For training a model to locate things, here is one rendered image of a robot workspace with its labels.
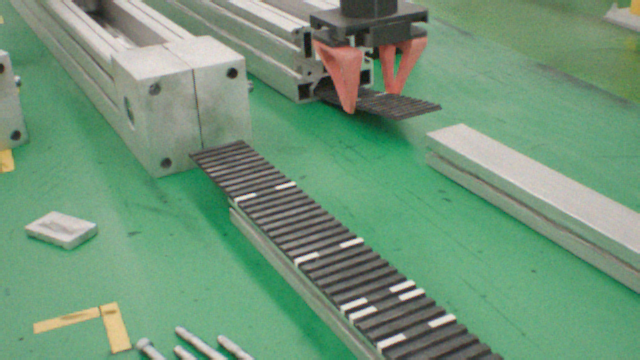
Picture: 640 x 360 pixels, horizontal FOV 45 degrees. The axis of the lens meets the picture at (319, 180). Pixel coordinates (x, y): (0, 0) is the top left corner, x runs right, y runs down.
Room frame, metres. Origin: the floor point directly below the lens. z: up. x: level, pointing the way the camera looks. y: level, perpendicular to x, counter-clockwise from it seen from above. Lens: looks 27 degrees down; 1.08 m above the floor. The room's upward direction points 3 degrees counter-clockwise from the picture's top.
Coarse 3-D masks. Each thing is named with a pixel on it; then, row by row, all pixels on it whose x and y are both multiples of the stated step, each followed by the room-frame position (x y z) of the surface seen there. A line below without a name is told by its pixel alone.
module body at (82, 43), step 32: (32, 0) 1.10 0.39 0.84; (64, 0) 0.98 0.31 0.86; (128, 0) 0.96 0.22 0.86; (64, 32) 0.91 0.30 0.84; (96, 32) 0.82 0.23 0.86; (128, 32) 0.93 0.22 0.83; (160, 32) 0.81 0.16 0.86; (64, 64) 0.95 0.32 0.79; (96, 64) 0.78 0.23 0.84; (96, 96) 0.80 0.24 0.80
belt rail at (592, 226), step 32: (448, 128) 0.63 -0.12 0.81; (448, 160) 0.61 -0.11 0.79; (480, 160) 0.56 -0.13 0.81; (512, 160) 0.56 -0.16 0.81; (480, 192) 0.56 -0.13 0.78; (512, 192) 0.52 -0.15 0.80; (544, 192) 0.50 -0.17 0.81; (576, 192) 0.50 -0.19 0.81; (544, 224) 0.49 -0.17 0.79; (576, 224) 0.46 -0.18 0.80; (608, 224) 0.45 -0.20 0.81; (608, 256) 0.44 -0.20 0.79
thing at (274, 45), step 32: (160, 0) 1.20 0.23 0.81; (192, 0) 1.06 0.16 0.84; (224, 0) 0.95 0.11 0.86; (256, 0) 0.92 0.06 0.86; (288, 0) 0.96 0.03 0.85; (320, 0) 0.91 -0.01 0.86; (192, 32) 1.08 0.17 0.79; (224, 32) 0.99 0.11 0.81; (256, 32) 0.87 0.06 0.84; (288, 32) 0.80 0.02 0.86; (256, 64) 0.88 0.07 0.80; (288, 64) 0.80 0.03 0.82; (320, 64) 0.80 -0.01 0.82; (288, 96) 0.81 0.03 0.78
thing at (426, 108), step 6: (432, 102) 0.69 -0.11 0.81; (408, 108) 0.68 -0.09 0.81; (414, 108) 0.68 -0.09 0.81; (420, 108) 0.67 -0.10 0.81; (426, 108) 0.67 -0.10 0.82; (432, 108) 0.67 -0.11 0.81; (438, 108) 0.67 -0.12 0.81; (390, 114) 0.66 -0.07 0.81; (396, 114) 0.66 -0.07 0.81; (402, 114) 0.66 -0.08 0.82; (408, 114) 0.66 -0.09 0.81; (414, 114) 0.66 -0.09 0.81; (420, 114) 0.66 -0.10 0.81; (396, 120) 0.65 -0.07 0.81
